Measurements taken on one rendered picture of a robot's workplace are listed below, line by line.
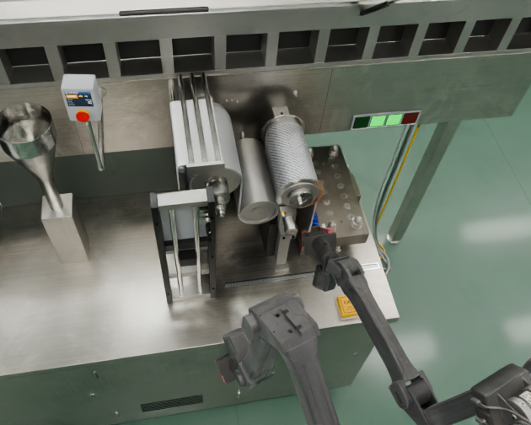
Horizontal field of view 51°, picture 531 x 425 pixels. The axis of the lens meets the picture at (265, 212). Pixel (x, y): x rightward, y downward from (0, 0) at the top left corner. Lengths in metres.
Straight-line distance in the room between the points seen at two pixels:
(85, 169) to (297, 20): 0.87
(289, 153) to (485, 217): 1.97
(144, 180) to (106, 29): 0.65
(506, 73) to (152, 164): 1.24
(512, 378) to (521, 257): 2.43
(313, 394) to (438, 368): 1.95
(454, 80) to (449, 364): 1.47
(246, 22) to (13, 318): 1.15
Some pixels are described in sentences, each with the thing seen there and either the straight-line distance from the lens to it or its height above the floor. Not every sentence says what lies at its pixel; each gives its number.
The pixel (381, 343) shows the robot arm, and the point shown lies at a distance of 1.58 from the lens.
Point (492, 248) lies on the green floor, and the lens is 3.37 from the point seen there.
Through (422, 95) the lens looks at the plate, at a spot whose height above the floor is 1.28.
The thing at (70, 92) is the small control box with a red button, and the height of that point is 1.70.
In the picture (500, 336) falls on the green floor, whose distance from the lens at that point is 3.12.
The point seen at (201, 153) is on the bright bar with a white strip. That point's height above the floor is 1.44.
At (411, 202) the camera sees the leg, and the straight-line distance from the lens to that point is 2.87.
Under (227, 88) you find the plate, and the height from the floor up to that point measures 1.39.
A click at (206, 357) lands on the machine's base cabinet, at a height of 0.73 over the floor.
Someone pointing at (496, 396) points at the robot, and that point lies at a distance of 0.99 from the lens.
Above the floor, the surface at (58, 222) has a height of 1.15.
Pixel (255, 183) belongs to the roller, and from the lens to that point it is 1.71.
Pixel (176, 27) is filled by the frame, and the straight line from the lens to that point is 1.61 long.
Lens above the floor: 2.58
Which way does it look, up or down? 55 degrees down
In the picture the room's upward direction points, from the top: 7 degrees clockwise
